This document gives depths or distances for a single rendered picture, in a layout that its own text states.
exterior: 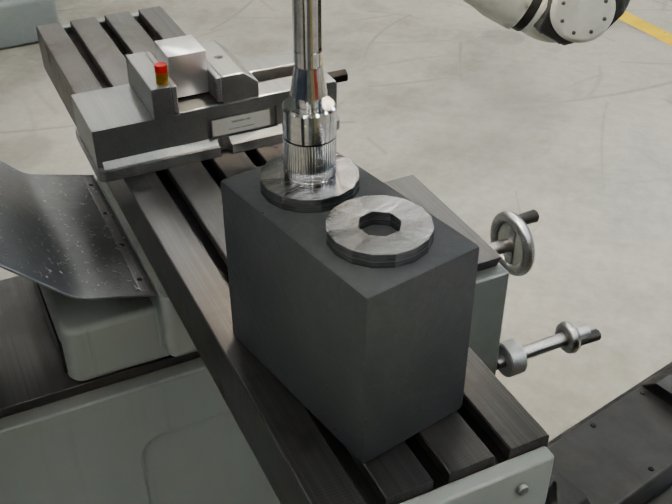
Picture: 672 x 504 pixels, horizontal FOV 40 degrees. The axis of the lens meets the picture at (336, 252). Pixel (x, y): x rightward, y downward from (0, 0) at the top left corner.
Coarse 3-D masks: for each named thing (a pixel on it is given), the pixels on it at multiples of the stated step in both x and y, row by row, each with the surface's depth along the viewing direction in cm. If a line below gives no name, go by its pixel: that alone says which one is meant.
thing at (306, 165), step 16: (288, 128) 78; (304, 128) 77; (320, 128) 78; (336, 128) 80; (288, 144) 79; (304, 144) 78; (320, 144) 79; (336, 144) 81; (288, 160) 80; (304, 160) 79; (320, 160) 79; (336, 160) 82; (288, 176) 81; (304, 176) 80; (320, 176) 80
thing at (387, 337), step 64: (256, 192) 83; (320, 192) 80; (384, 192) 83; (256, 256) 84; (320, 256) 75; (384, 256) 73; (448, 256) 75; (256, 320) 89; (320, 320) 78; (384, 320) 73; (448, 320) 78; (320, 384) 82; (384, 384) 77; (448, 384) 83; (384, 448) 82
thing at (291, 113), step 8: (328, 96) 80; (288, 104) 78; (328, 104) 78; (288, 112) 77; (296, 112) 77; (304, 112) 77; (312, 112) 77; (320, 112) 77; (328, 112) 77; (336, 112) 79; (288, 120) 78; (296, 120) 77; (304, 120) 77; (312, 120) 77; (320, 120) 77; (328, 120) 78
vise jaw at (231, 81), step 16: (208, 48) 128; (224, 48) 130; (208, 64) 124; (224, 64) 124; (240, 64) 126; (208, 80) 124; (224, 80) 121; (240, 80) 122; (256, 80) 123; (224, 96) 122; (240, 96) 123; (256, 96) 124
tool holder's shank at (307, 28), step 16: (304, 0) 72; (320, 0) 73; (304, 16) 73; (320, 16) 74; (304, 32) 74; (320, 32) 74; (304, 48) 74; (320, 48) 75; (304, 64) 75; (320, 64) 76; (304, 80) 76; (320, 80) 76; (304, 96) 77; (320, 96) 77
